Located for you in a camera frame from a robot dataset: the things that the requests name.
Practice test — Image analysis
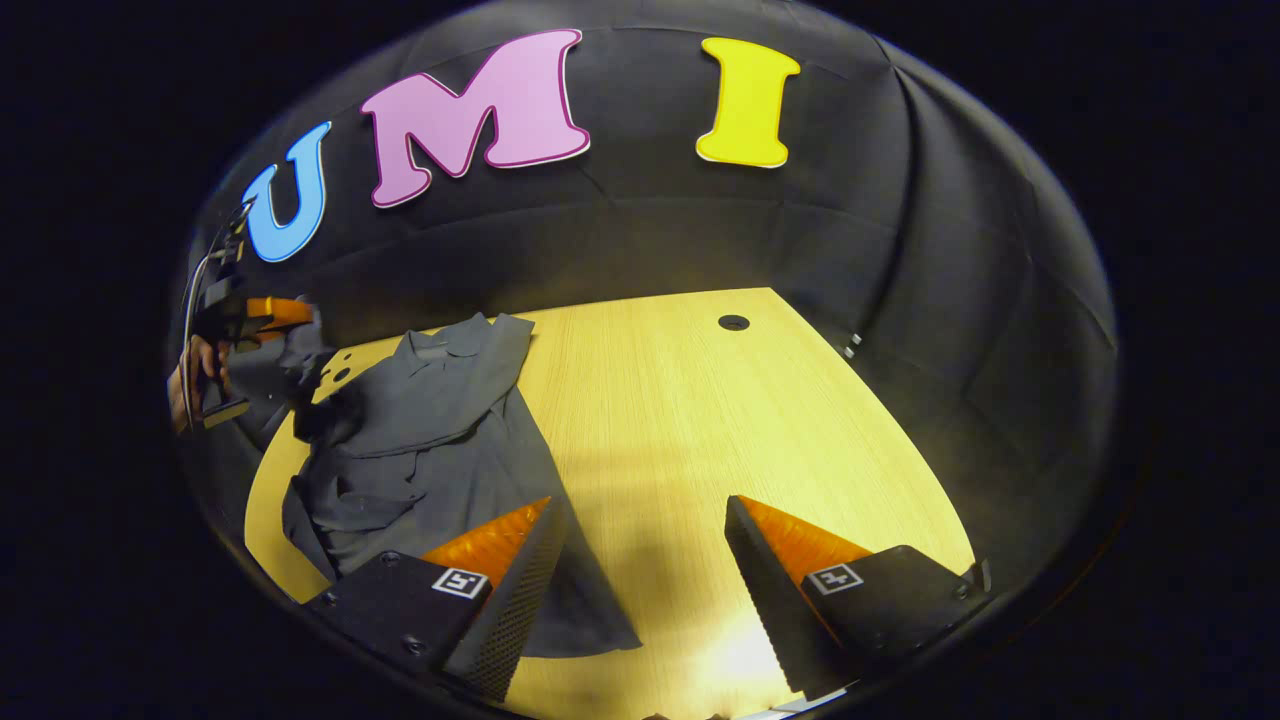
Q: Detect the black backdrop cloth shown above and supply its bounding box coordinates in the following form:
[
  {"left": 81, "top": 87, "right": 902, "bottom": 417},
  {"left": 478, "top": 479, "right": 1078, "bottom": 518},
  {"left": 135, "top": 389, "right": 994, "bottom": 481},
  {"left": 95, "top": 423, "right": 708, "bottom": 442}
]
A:
[{"left": 170, "top": 0, "right": 1119, "bottom": 601}]

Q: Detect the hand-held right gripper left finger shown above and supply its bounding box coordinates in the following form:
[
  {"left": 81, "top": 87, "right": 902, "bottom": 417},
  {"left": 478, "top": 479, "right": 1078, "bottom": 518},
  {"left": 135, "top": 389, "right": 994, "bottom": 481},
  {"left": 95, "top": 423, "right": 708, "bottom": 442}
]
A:
[{"left": 300, "top": 497, "right": 568, "bottom": 704}]

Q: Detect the grey button shirt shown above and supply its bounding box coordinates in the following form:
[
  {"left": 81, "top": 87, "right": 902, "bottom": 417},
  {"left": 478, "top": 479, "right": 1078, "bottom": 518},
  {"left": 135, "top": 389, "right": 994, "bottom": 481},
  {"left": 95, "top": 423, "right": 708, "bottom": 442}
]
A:
[{"left": 225, "top": 300, "right": 643, "bottom": 659}]

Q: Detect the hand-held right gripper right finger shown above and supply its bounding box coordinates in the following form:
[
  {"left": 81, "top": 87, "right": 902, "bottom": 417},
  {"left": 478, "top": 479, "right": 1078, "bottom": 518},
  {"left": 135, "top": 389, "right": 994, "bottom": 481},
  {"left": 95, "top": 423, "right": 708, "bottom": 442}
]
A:
[{"left": 724, "top": 495, "right": 993, "bottom": 701}]

